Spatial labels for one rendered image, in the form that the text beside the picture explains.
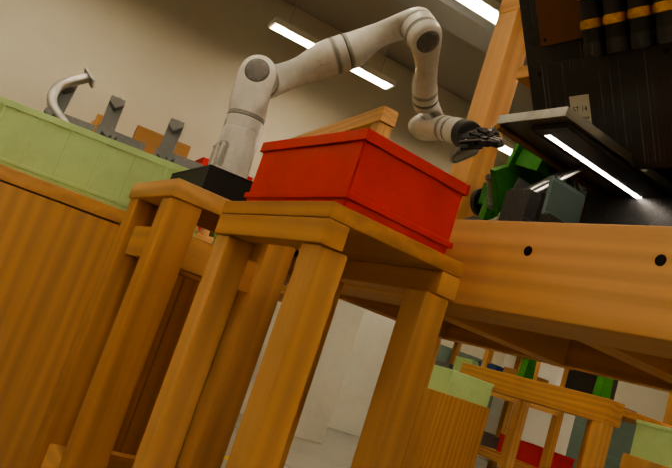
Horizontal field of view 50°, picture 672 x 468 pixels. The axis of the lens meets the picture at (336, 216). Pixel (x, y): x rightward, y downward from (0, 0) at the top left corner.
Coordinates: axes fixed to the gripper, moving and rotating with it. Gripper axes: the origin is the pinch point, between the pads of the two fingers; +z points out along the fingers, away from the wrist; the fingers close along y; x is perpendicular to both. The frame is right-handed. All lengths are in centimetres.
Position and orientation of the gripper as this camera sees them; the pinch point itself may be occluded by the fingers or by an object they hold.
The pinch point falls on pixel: (496, 142)
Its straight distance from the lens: 180.9
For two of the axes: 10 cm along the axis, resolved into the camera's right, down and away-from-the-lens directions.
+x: 2.4, 8.9, 3.9
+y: 8.6, -3.8, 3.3
